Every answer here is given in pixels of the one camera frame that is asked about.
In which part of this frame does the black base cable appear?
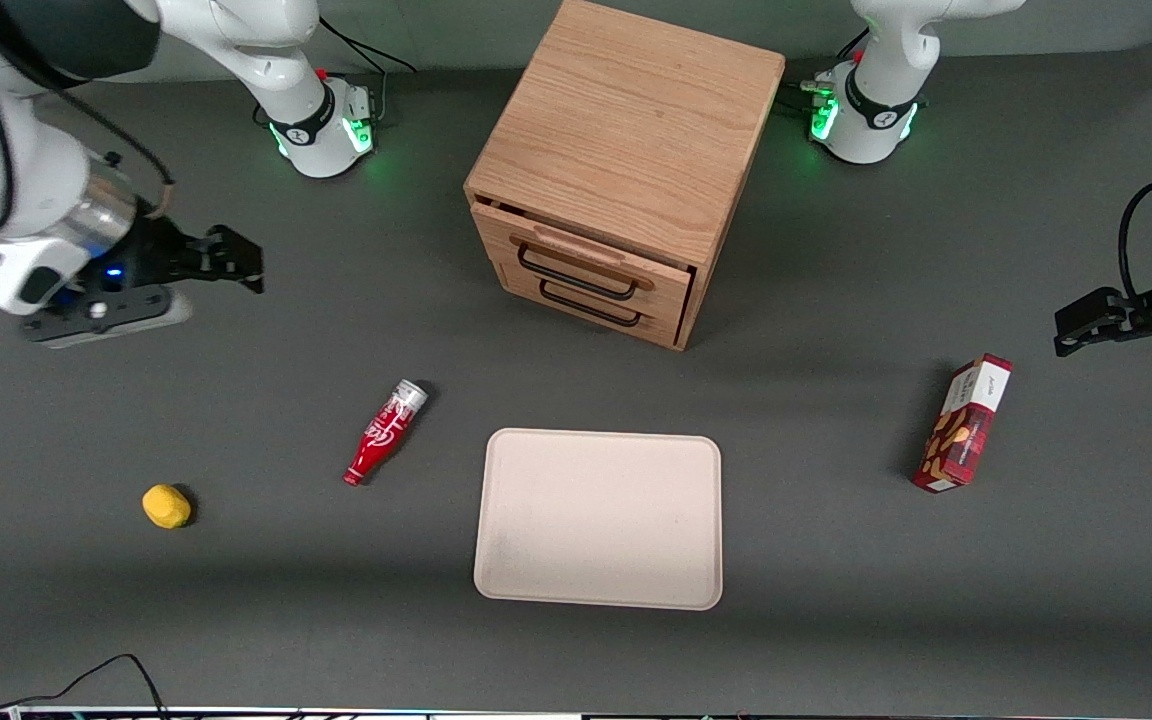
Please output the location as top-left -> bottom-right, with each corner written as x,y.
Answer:
254,14 -> 419,131
784,26 -> 873,113

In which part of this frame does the wooden drawer cabinet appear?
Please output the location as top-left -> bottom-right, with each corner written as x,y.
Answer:
463,0 -> 788,352

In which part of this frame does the wooden drawer with black handle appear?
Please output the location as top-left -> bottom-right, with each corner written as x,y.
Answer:
499,262 -> 685,351
471,197 -> 697,333

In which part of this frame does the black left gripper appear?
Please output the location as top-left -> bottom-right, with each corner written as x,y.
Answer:
1054,268 -> 1152,359

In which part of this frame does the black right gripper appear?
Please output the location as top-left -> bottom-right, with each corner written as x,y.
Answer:
86,205 -> 266,296

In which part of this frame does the black floor cable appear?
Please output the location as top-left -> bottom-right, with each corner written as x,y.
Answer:
0,630 -> 173,720

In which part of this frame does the red plastic bottle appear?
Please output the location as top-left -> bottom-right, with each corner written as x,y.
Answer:
342,379 -> 430,489

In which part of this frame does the red cookie box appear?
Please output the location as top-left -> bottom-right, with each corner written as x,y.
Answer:
911,352 -> 1016,495

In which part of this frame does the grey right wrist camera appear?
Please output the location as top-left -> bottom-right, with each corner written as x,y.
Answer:
21,285 -> 193,350

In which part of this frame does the black left base cable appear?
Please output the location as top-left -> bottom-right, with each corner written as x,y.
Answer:
784,26 -> 873,113

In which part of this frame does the yellow lemon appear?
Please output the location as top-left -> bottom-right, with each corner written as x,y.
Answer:
141,483 -> 193,531

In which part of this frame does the beige plastic tray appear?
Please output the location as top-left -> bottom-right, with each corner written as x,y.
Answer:
472,427 -> 725,613

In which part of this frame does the black right base cable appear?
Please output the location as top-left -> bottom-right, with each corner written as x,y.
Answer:
254,14 -> 419,131

